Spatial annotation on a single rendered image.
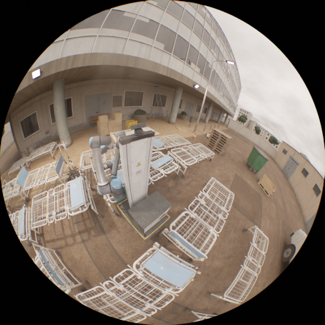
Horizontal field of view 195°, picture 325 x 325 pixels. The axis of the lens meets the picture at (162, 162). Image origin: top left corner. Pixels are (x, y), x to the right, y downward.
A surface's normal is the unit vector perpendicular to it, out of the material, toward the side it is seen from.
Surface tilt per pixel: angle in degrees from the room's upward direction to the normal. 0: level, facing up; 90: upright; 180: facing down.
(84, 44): 90
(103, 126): 90
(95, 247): 0
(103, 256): 0
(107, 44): 90
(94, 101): 90
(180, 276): 7
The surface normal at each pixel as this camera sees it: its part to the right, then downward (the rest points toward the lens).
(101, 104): 0.67, 0.55
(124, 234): 0.18, -0.76
